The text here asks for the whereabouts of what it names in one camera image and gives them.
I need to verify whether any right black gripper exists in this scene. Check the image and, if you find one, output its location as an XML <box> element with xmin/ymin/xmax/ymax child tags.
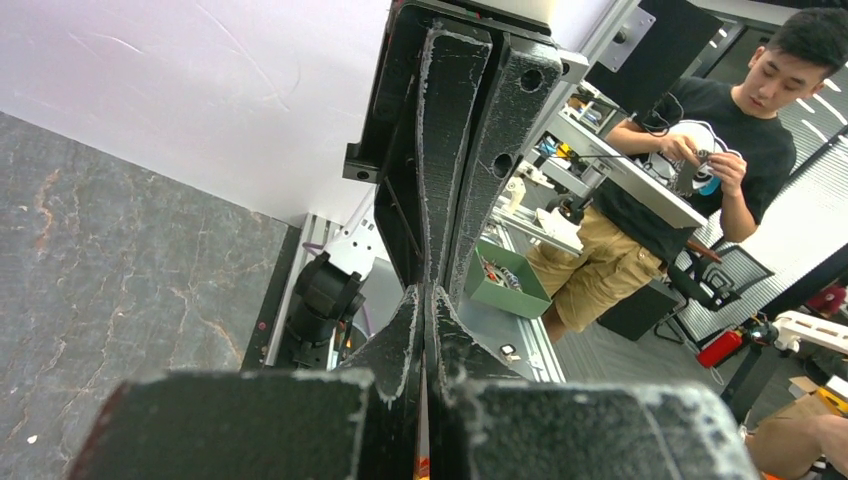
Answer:
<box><xmin>345</xmin><ymin>1</ymin><xmax>562</xmax><ymax>304</ymax></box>

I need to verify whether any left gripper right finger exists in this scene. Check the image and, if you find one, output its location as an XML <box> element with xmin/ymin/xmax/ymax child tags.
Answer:
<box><xmin>423</xmin><ymin>286</ymin><xmax>758</xmax><ymax>479</ymax></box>

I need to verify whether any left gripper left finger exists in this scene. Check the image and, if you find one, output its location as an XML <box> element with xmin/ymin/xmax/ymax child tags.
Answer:
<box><xmin>69</xmin><ymin>286</ymin><xmax>422</xmax><ymax>479</ymax></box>

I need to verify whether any green parts tray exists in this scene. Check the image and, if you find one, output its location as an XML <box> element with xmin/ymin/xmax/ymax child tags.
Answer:
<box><xmin>465</xmin><ymin>240</ymin><xmax>551</xmax><ymax>318</ymax></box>

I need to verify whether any grey workbench top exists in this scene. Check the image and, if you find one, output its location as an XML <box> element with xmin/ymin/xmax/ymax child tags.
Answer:
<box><xmin>546</xmin><ymin>113</ymin><xmax>707</xmax><ymax>228</ymax></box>

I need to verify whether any red fire extinguisher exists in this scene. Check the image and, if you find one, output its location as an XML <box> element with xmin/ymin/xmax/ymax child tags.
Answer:
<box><xmin>696</xmin><ymin>329</ymin><xmax>744</xmax><ymax>369</ymax></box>

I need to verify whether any man in black shirt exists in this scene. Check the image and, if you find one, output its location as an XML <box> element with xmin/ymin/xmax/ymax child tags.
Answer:
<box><xmin>526</xmin><ymin>7</ymin><xmax>847</xmax><ymax>341</ymax></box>

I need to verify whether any black office chair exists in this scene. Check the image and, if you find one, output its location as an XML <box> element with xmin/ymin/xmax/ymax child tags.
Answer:
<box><xmin>653</xmin><ymin>240</ymin><xmax>774</xmax><ymax>346</ymax></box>

